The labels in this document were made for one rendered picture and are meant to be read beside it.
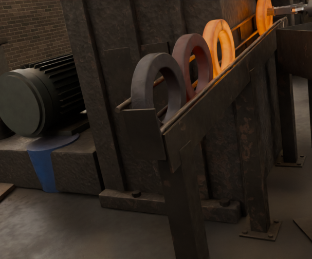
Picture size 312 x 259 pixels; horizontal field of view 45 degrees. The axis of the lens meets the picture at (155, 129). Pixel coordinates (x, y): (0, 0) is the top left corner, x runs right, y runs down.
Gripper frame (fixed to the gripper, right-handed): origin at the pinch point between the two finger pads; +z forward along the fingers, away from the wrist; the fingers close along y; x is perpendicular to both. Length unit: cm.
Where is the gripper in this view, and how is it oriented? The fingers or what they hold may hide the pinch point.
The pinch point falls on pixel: (264, 12)
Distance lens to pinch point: 164.3
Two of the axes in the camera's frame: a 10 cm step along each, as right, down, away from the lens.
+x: -1.4, -9.4, -3.2
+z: -8.7, -0.4, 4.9
